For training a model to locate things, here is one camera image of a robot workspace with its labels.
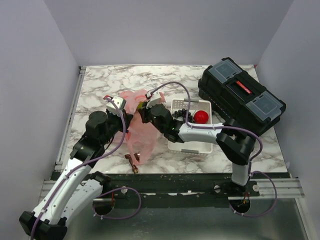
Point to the brown toy faucet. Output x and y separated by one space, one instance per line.
132 161

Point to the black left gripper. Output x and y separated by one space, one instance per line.
128 118

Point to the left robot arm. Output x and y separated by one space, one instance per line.
51 218

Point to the green fake apple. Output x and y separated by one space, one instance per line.
140 106

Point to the black plastic toolbox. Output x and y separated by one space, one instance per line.
235 94

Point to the red fake pomegranate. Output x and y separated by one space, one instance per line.
201 117

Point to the pink plastic bag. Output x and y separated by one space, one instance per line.
141 137

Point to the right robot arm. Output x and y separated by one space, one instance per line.
236 143

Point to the dark fake grape bunch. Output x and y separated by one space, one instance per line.
181 115

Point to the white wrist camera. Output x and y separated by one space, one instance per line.
153 99
115 105

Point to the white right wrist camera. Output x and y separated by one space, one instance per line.
153 99

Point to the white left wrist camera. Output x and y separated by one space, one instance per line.
115 105

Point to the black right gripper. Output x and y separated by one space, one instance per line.
144 112

